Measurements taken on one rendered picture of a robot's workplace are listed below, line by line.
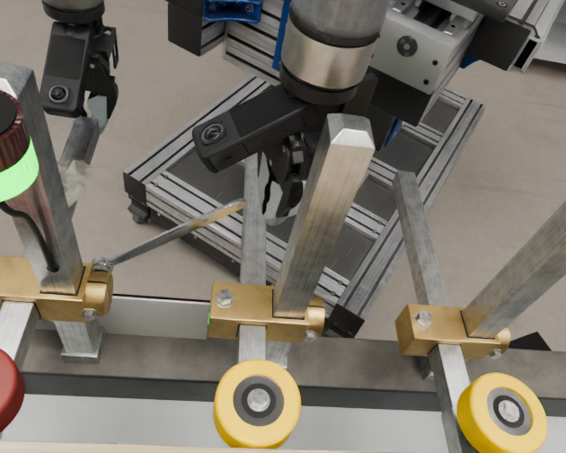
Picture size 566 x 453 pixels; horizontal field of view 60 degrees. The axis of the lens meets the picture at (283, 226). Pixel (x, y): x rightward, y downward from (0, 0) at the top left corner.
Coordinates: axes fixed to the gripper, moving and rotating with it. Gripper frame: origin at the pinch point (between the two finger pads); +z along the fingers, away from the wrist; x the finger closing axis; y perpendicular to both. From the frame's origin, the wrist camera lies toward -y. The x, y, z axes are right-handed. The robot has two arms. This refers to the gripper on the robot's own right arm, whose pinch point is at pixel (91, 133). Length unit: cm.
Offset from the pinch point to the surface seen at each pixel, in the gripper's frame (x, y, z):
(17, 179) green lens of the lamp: -6.6, -34.5, -27.8
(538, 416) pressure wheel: -53, -42, -9
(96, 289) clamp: -7.7, -29.3, -4.9
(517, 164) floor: -155, 102, 84
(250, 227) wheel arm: -24.4, -16.7, -2.1
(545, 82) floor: -198, 176, 85
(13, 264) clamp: 1.5, -27.1, -5.1
